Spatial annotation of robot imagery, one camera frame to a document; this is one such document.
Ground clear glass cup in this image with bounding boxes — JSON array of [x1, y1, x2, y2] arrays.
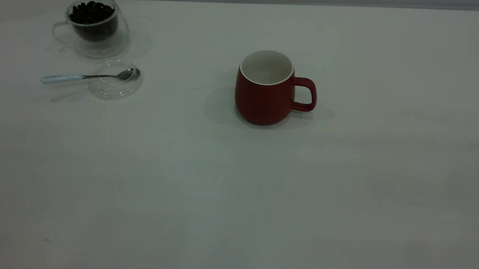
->
[[50, 0, 131, 60]]

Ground red ceramic mug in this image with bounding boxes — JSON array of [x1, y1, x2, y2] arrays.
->
[[233, 47, 320, 129]]

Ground spoon with pale blue handle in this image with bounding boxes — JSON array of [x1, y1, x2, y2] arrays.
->
[[41, 63, 140, 89]]

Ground dark coffee beans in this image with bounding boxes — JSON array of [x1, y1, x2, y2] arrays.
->
[[67, 0, 116, 42]]

